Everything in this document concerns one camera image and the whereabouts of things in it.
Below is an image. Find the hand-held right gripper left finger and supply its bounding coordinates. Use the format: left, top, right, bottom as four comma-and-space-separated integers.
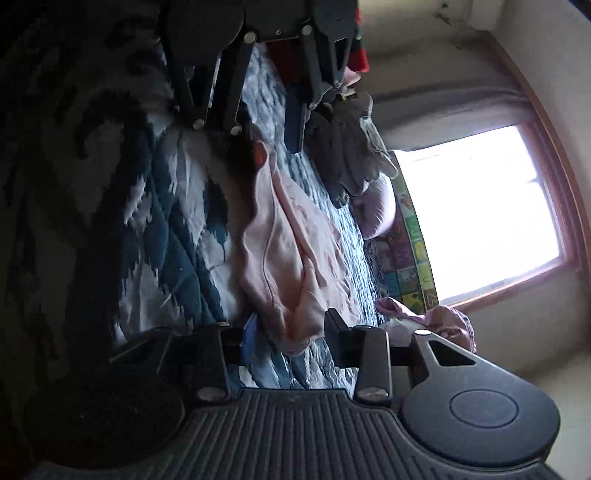
108, 314, 260, 403

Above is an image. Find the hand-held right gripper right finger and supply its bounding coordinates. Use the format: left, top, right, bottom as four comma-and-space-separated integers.
324, 308, 483, 403

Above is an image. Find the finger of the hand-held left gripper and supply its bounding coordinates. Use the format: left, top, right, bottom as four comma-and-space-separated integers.
159, 32, 257, 136
283, 25, 358, 154

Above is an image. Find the pink printed garment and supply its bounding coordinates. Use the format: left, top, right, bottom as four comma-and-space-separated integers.
238, 138, 365, 356

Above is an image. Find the person's left hand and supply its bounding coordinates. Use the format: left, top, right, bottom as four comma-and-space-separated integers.
307, 90, 400, 208

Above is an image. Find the colourful alphabet mat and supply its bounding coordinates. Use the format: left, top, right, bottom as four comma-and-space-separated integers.
367, 152, 441, 315

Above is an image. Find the cream duvet with pink lining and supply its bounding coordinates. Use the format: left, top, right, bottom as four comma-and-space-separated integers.
376, 296, 476, 354

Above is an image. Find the pink pillow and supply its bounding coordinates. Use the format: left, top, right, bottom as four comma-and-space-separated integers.
353, 178, 398, 241

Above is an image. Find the lilac curtain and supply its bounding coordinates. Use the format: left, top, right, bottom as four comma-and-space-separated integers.
369, 85, 536, 153

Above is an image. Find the window with wooden frame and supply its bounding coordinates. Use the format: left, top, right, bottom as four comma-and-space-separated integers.
392, 37, 591, 319

